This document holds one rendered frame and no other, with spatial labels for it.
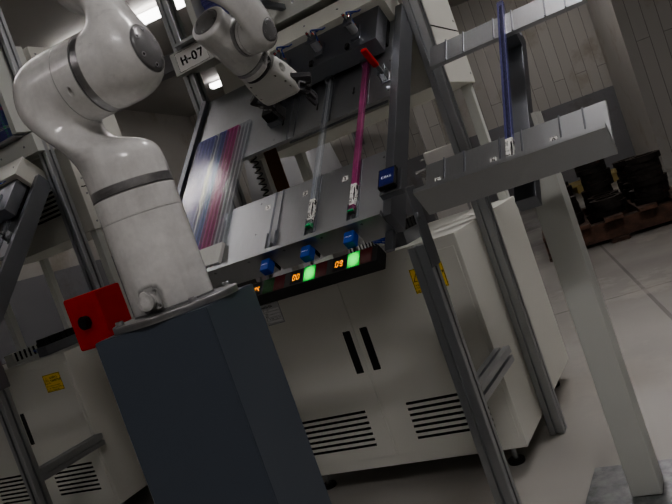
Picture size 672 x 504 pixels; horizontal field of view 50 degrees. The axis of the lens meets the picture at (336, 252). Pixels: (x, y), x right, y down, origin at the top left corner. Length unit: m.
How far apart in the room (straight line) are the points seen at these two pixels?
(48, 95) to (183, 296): 0.34
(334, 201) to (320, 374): 0.60
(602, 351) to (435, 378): 0.50
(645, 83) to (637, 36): 0.50
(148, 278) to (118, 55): 0.30
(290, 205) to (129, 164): 0.70
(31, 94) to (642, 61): 7.79
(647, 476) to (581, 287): 0.41
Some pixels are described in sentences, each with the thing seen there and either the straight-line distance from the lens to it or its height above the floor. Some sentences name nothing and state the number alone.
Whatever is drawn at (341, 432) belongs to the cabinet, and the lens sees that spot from 2.05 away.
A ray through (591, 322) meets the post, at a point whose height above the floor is 0.38.
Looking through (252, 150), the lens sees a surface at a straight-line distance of 1.93.
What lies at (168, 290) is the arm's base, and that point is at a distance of 1.03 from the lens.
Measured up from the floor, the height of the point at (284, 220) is 0.78.
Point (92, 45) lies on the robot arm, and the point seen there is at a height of 1.08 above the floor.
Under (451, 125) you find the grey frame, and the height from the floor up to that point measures 0.87.
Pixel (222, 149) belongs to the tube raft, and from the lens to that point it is 2.01.
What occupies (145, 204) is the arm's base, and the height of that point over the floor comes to 0.86.
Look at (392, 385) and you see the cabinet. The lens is 1.92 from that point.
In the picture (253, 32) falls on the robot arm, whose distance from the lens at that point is 1.48.
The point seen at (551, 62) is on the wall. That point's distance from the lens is 10.02.
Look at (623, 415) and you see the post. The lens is 1.58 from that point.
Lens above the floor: 0.76
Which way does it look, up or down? 3 degrees down
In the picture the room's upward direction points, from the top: 19 degrees counter-clockwise
